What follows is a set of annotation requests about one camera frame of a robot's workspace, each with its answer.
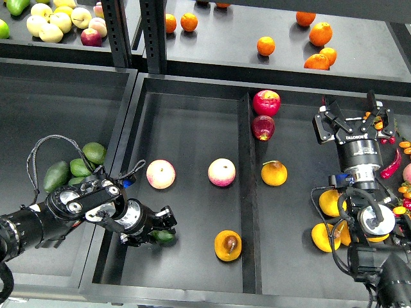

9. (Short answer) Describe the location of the cherry tomato bunch bottom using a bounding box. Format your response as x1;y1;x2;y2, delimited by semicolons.
386;180;410;219

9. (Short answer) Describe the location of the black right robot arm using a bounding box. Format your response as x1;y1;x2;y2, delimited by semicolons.
313;92;410;307

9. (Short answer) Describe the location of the orange on shelf front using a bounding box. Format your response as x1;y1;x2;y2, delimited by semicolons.
304;53;330;71

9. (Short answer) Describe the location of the pink yellow peach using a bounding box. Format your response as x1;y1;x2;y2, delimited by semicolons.
207;158;236;187
146;159;176;189

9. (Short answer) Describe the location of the black left tray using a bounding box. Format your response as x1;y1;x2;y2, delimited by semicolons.
1;58;137;300

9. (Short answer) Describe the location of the orange on shelf right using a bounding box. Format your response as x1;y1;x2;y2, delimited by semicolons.
319;47;337;66

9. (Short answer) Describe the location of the pink peach on shelf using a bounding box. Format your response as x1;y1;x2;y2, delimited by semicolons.
89;17;107;38

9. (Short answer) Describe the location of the pink yellow peach right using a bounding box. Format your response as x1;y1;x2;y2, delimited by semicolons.
207;158;236;187

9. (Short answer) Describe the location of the orange cherry tomatoes pair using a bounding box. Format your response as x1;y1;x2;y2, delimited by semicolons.
398;141;411;155

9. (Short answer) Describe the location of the yellow pear upper right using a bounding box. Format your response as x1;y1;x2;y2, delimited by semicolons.
319;189;341;218

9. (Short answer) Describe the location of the dark green avocado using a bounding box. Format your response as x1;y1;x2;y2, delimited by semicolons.
151;230;175;244

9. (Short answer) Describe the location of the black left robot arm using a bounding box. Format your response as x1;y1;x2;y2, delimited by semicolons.
1;139;177;302

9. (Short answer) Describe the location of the green avocado hidden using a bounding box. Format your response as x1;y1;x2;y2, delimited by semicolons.
43;160;71;193

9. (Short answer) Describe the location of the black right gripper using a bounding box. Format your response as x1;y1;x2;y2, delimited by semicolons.
313;90;394;173

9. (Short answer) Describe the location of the bright red apple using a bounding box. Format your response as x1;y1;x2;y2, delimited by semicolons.
252;90;281;117

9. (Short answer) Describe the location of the pink yellow peach left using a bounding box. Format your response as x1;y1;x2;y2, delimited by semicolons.
146;159;176;189

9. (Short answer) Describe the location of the orange on shelf middle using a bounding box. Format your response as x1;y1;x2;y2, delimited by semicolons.
256;36;275;56

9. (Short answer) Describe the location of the orange on shelf left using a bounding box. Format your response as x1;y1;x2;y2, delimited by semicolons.
165;13;177;34

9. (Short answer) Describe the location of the black shelf post right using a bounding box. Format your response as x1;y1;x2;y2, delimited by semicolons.
139;0;167;74

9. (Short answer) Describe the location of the large orange on shelf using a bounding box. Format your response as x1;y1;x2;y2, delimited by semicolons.
309;22;333;47

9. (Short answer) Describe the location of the black tray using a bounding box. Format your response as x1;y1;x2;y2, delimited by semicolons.
82;74;368;307
1;58;137;300

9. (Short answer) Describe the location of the black centre tray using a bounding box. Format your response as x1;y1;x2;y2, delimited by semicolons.
82;74;368;307

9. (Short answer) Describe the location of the cherry tomato bunch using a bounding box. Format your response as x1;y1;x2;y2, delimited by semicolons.
386;180;410;219
363;109;396;144

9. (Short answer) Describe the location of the green avocado top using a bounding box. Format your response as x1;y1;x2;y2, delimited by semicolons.
82;142;107;165

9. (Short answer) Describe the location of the yellow pear lower left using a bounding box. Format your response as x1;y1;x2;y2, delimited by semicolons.
311;223;341;253

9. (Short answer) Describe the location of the yellow pear lower middle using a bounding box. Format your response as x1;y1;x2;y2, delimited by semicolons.
334;221;351;246

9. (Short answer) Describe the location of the black shelf post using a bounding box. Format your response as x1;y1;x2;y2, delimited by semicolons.
101;0;132;69
139;0;167;74

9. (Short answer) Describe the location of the yellow pear lower right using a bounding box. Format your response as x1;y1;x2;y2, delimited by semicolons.
367;234;390;243

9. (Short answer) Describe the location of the pale yellow apple front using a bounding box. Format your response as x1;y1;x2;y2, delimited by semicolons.
39;23;64;43

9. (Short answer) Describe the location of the red apple on shelf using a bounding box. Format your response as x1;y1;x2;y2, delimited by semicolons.
80;28;102;47

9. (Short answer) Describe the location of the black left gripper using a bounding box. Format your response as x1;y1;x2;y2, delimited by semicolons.
115;199;177;247

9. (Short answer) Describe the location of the cherry tomato bunch top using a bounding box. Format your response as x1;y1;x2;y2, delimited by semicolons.
363;109;396;144

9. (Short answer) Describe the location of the yellow pear near divider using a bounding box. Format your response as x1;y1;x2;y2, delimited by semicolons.
261;160;288;186

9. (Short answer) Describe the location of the orange on shelf top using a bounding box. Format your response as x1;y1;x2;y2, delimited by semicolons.
295;12;317;27

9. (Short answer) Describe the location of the pink peach right edge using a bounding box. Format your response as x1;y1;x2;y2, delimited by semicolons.
402;164;411;183

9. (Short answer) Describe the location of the red chili pepper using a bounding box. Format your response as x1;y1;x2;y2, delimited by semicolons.
380;148;402;179

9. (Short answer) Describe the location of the yellow pear with brown stem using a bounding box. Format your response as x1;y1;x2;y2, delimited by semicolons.
214;230;242;262

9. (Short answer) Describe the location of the black shelf post left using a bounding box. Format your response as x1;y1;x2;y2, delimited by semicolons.
101;0;132;69

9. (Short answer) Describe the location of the dark red apple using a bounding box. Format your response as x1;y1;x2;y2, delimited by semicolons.
251;115;275;141

